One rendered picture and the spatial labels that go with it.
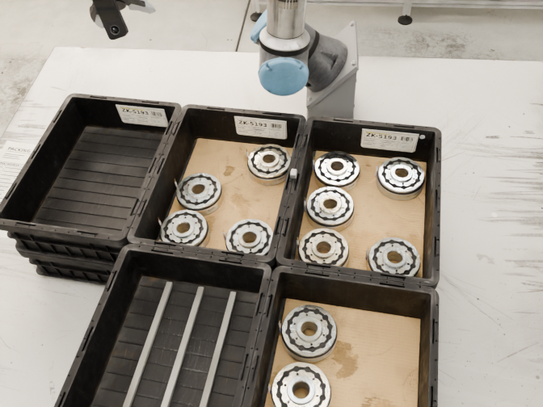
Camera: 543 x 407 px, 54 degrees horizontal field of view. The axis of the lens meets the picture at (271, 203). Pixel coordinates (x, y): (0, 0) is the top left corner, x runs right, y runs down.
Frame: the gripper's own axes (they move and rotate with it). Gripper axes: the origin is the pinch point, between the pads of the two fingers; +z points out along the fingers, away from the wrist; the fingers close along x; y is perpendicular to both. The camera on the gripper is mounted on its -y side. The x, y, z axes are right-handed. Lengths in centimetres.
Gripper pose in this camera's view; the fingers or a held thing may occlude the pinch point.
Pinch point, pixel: (128, 22)
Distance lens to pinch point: 149.9
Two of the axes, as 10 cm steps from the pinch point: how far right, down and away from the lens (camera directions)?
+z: 1.5, 0.4, 9.9
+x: -9.6, 2.4, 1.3
